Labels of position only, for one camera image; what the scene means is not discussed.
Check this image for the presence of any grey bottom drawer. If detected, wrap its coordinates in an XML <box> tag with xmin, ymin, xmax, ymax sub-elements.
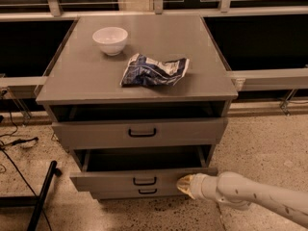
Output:
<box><xmin>91</xmin><ymin>188</ymin><xmax>183</xmax><ymax>200</ymax></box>

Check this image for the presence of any grey drawer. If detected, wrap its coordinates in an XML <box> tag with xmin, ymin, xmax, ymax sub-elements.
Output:
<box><xmin>70</xmin><ymin>145</ymin><xmax>218</xmax><ymax>193</ymax></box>
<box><xmin>52</xmin><ymin>117</ymin><xmax>228</xmax><ymax>149</ymax></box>
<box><xmin>91</xmin><ymin>188</ymin><xmax>183</xmax><ymax>200</ymax></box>

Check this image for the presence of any black floor cable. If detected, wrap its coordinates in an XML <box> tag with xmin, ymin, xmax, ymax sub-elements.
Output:
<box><xmin>0</xmin><ymin>111</ymin><xmax>53</xmax><ymax>231</ymax></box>

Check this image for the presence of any white ceramic bowl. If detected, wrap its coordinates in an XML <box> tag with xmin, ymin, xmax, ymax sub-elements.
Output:
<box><xmin>92</xmin><ymin>27</ymin><xmax>128</xmax><ymax>56</ymax></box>

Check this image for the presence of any grey drawer cabinet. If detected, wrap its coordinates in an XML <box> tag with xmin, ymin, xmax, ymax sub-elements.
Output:
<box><xmin>36</xmin><ymin>14</ymin><xmax>239</xmax><ymax>200</ymax></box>

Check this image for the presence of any black metal stand leg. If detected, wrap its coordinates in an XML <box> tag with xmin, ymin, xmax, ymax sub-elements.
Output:
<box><xmin>0</xmin><ymin>161</ymin><xmax>62</xmax><ymax>231</ymax></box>

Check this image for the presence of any metal window railing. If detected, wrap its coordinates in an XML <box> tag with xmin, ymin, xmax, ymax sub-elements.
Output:
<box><xmin>0</xmin><ymin>0</ymin><xmax>308</xmax><ymax>91</ymax></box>

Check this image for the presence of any crumpled blue white chip bag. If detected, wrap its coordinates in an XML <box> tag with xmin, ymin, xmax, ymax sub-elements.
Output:
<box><xmin>120</xmin><ymin>53</ymin><xmax>190</xmax><ymax>87</ymax></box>

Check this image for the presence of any grey top drawer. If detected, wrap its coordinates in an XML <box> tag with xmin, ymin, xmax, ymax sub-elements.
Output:
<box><xmin>52</xmin><ymin>117</ymin><xmax>228</xmax><ymax>149</ymax></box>

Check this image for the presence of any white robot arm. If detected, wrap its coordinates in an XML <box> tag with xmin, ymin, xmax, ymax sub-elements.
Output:
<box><xmin>176</xmin><ymin>171</ymin><xmax>308</xmax><ymax>228</ymax></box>

